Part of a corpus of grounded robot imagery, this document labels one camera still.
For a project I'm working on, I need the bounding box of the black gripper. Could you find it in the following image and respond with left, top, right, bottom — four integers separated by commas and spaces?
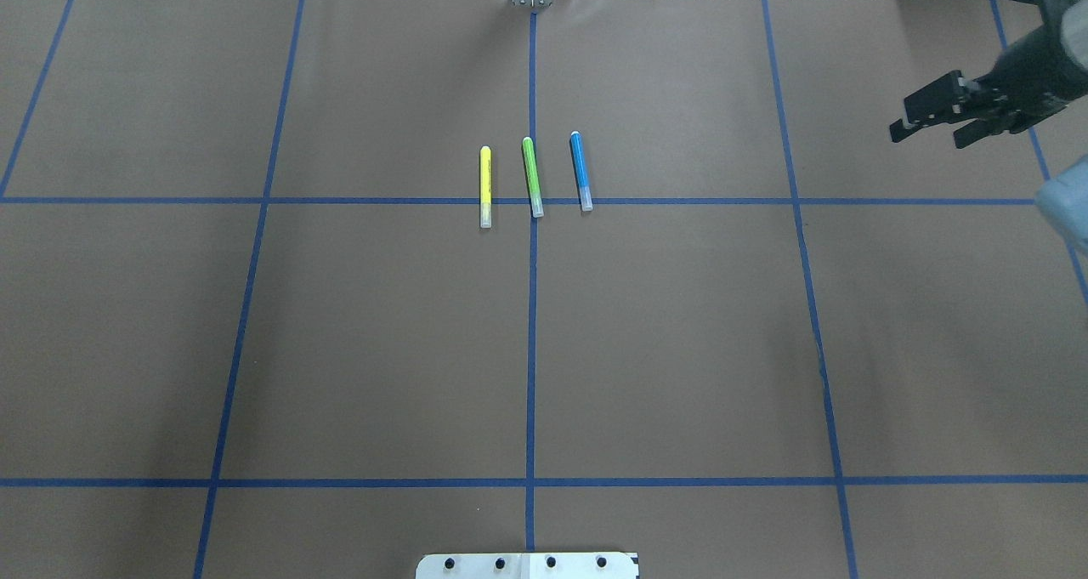
889, 26, 1087, 150

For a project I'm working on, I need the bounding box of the blue marker pen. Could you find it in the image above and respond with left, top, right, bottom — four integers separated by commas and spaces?
569, 130, 594, 213

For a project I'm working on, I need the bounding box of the green marker pen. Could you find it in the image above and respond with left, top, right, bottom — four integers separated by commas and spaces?
521, 136, 544, 219

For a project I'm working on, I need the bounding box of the yellow marker pen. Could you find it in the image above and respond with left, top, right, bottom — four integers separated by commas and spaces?
479, 145, 493, 230

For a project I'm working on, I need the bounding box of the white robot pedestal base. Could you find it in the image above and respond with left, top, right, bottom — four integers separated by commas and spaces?
415, 551, 641, 578

